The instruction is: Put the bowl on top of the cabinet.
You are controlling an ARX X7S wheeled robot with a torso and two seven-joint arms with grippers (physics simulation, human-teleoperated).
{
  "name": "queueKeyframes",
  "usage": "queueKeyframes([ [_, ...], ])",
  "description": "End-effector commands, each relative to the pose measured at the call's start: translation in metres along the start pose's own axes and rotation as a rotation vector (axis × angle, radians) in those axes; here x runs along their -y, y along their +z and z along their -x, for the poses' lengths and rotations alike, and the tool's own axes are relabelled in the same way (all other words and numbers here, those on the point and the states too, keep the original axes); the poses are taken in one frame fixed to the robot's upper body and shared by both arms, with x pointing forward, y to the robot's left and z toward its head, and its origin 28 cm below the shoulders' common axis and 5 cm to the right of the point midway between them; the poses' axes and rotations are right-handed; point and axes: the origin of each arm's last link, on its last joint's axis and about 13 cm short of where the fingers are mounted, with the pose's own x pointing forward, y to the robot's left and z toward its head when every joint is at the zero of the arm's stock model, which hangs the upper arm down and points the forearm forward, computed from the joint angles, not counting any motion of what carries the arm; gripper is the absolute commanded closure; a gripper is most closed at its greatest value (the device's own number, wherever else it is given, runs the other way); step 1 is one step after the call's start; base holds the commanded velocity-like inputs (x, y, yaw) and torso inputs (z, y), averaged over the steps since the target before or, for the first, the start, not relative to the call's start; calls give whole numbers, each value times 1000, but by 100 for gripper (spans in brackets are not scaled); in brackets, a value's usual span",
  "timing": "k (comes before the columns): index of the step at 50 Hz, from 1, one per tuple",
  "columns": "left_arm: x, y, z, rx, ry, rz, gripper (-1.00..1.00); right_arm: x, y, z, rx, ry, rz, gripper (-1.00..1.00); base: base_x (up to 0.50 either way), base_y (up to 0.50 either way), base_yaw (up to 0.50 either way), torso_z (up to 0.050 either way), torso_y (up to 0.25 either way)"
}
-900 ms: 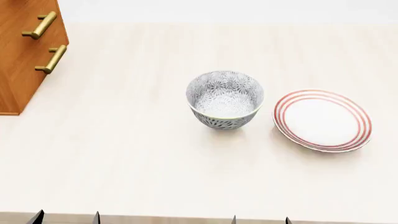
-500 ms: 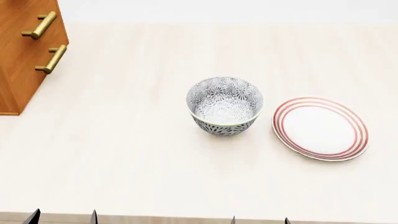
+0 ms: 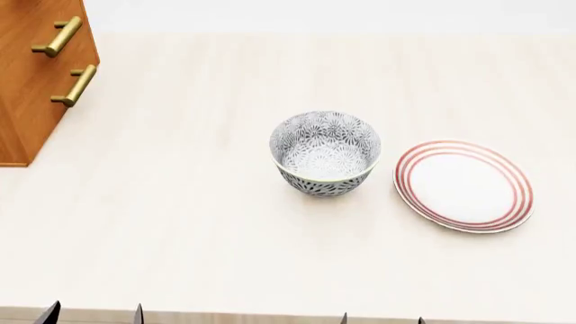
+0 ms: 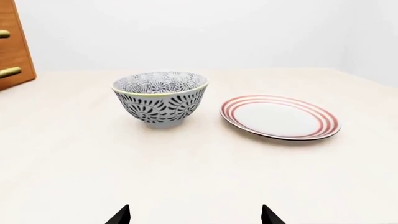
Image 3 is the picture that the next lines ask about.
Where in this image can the white plate with red rings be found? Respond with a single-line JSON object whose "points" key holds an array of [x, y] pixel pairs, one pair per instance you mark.
{"points": [[463, 186]]}

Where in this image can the wooden cabinet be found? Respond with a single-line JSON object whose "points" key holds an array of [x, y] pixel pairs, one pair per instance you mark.
{"points": [[27, 101]]}

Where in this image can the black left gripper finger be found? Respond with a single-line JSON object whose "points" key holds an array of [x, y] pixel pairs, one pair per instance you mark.
{"points": [[48, 314], [139, 315]]}

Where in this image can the black white floral patterned bowl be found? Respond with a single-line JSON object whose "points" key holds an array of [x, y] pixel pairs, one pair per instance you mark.
{"points": [[325, 153]]}

